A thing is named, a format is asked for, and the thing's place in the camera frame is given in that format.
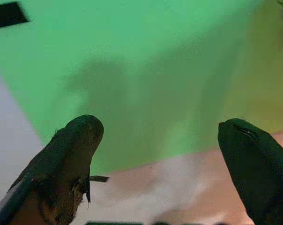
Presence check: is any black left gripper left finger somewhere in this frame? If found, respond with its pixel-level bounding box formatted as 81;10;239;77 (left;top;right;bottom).
0;114;109;225

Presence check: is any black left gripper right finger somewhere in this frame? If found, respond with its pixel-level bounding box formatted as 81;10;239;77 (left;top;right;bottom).
217;118;283;225

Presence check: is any black flat bar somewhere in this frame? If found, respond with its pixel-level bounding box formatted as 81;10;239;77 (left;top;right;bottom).
0;1;32;30

